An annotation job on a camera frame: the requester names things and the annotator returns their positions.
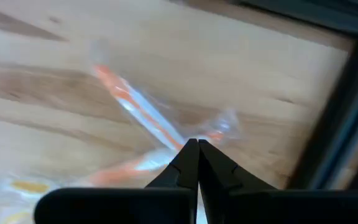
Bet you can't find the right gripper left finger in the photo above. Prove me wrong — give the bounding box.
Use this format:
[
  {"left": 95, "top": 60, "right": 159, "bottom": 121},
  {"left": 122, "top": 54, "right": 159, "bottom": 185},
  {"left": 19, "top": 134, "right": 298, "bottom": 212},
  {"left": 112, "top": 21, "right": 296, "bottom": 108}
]
[{"left": 34, "top": 138, "right": 200, "bottom": 224}]

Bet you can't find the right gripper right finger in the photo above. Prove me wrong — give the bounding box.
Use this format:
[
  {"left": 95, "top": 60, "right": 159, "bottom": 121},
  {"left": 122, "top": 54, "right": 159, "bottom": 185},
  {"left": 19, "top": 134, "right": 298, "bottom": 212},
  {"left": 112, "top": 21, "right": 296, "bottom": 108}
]
[{"left": 198, "top": 139, "right": 358, "bottom": 224}]

